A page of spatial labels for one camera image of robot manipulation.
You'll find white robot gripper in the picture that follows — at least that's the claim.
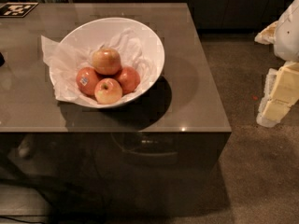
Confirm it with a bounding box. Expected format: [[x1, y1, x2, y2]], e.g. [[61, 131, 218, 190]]
[[254, 0, 299, 128]]

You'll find left red apple with sticker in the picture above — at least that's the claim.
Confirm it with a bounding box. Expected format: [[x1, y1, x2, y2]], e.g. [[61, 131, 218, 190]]
[[76, 67, 102, 96]]

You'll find dark object at table edge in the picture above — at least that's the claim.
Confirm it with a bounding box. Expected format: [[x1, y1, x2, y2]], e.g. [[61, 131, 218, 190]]
[[0, 52, 6, 67]]

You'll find right red apple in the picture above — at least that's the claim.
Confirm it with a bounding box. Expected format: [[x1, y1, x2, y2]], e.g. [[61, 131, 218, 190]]
[[114, 66, 140, 95]]

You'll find white crumpled paper liner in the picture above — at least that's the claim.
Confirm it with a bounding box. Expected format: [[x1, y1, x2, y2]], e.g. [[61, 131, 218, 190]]
[[42, 28, 157, 108]]

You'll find top red-yellow apple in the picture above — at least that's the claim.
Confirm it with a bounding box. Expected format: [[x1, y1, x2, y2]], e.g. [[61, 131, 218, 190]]
[[92, 48, 121, 76]]

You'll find black white fiducial marker tag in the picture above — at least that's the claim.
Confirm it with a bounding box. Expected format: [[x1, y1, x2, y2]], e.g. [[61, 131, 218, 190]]
[[0, 2, 37, 18]]

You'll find white ceramic bowl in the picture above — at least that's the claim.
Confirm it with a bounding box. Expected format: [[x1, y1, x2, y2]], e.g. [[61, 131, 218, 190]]
[[49, 17, 166, 109]]

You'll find front yellow-red apple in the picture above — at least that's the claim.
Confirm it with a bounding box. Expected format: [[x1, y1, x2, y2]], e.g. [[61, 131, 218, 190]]
[[94, 78, 122, 105]]

